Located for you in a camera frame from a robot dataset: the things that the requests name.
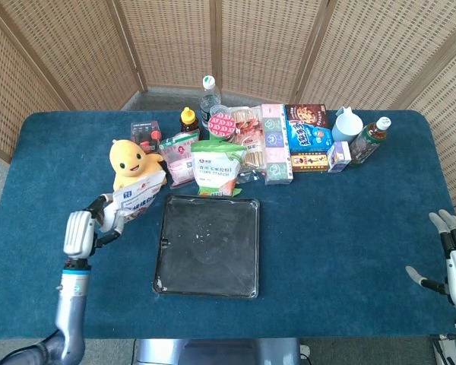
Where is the blue felt table cover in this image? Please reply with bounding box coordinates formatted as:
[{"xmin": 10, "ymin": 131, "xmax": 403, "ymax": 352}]
[{"xmin": 0, "ymin": 109, "xmax": 456, "ymax": 340}]

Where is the white printed snack packet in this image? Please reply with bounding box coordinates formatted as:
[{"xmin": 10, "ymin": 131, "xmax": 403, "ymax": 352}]
[{"xmin": 112, "ymin": 170, "xmax": 166, "ymax": 224}]

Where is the woven wooden folding screen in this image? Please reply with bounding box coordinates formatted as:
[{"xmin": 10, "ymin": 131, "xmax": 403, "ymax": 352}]
[{"xmin": 0, "ymin": 0, "xmax": 456, "ymax": 214}]

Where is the clear water bottle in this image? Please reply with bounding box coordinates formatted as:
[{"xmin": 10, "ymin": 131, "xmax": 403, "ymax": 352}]
[{"xmin": 199, "ymin": 75, "xmax": 222, "ymax": 129}]

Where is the black square tray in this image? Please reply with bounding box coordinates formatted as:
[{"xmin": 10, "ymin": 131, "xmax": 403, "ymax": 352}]
[{"xmin": 152, "ymin": 194, "xmax": 261, "ymax": 300}]

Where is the pastel tissue pack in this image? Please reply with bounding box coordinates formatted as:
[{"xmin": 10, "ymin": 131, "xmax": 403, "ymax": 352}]
[{"xmin": 261, "ymin": 103, "xmax": 294, "ymax": 186}]

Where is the light blue pitcher cup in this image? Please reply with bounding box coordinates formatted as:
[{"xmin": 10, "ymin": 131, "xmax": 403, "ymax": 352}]
[{"xmin": 331, "ymin": 106, "xmax": 364, "ymax": 144}]

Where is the clear bag of biscuit sticks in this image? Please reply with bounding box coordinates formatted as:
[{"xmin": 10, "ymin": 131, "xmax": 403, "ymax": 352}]
[{"xmin": 227, "ymin": 105, "xmax": 268, "ymax": 184}]

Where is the yellow capped honey bottle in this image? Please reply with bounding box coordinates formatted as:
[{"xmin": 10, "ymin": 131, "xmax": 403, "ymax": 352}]
[{"xmin": 179, "ymin": 106, "xmax": 201, "ymax": 141}]

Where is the green tea bottle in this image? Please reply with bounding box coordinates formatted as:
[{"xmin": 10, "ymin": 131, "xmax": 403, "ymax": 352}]
[{"xmin": 348, "ymin": 116, "xmax": 392, "ymax": 167}]

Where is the orange brown small box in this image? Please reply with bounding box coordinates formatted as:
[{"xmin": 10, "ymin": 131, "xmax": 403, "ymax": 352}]
[{"xmin": 290, "ymin": 151, "xmax": 331, "ymax": 173}]

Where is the pink snack bag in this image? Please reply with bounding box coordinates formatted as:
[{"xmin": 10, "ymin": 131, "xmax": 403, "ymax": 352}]
[{"xmin": 158, "ymin": 132, "xmax": 201, "ymax": 189}]

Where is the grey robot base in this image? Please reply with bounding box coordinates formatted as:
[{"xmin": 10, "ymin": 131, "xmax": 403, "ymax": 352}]
[{"xmin": 135, "ymin": 337, "xmax": 302, "ymax": 365}]

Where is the pink lidded plastic jar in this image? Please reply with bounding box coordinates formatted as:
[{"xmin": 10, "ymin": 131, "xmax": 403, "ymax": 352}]
[{"xmin": 207, "ymin": 104, "xmax": 236, "ymax": 140}]

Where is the yellow plush toy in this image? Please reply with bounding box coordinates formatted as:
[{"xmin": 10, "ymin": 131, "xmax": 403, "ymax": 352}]
[{"xmin": 111, "ymin": 138, "xmax": 167, "ymax": 191}]

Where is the red black boxed item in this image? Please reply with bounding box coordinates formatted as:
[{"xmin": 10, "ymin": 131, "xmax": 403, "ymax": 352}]
[{"xmin": 130, "ymin": 120, "xmax": 164, "ymax": 155}]

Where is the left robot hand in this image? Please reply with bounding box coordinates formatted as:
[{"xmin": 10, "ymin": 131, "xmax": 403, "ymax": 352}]
[{"xmin": 63, "ymin": 192, "xmax": 126, "ymax": 260}]

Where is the blue cookie box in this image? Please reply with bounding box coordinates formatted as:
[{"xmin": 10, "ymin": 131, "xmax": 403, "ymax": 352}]
[{"xmin": 284, "ymin": 103, "xmax": 334, "ymax": 154}]

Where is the white purple small box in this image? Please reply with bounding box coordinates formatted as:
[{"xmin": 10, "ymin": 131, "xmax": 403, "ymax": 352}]
[{"xmin": 326, "ymin": 141, "xmax": 352, "ymax": 173}]

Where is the white green corn starch bag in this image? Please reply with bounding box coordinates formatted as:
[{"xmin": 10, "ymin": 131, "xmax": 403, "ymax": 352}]
[{"xmin": 190, "ymin": 138, "xmax": 247, "ymax": 198}]

